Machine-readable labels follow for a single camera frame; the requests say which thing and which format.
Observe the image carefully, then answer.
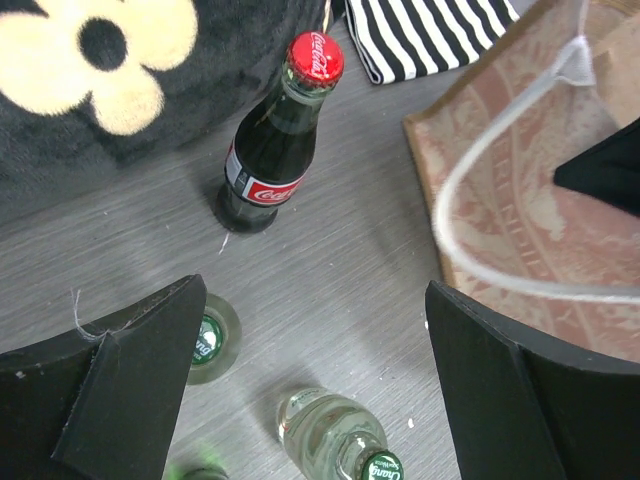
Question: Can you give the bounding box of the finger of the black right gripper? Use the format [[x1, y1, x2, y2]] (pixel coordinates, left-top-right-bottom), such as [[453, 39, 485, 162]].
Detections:
[[553, 119, 640, 216]]

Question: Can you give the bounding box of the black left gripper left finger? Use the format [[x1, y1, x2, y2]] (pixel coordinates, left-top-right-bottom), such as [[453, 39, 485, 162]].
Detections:
[[1, 274, 207, 479]]

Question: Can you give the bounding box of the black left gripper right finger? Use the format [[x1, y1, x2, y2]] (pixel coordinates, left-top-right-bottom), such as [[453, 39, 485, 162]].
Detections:
[[425, 281, 639, 479]]

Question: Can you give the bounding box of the brown canvas tote bag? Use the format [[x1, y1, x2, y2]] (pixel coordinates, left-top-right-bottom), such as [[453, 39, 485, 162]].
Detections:
[[402, 0, 640, 364]]

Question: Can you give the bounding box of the green Perrier bottle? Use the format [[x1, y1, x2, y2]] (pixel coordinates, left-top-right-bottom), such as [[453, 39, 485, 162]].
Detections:
[[163, 447, 230, 480]]

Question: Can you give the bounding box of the Coca-Cola glass bottle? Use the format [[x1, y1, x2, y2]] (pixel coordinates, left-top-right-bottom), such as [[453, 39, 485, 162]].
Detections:
[[214, 31, 345, 234]]

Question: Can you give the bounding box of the clear Chang soda bottle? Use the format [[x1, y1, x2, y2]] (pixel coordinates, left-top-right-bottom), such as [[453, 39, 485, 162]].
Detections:
[[277, 387, 405, 480]]

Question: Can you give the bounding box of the black white striped cloth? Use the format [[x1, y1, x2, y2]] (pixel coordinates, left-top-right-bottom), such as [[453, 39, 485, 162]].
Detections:
[[345, 0, 519, 85]]

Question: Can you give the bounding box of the black plush flower pillow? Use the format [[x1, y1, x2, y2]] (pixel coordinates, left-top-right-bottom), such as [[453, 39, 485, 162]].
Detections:
[[1, 1, 333, 222]]

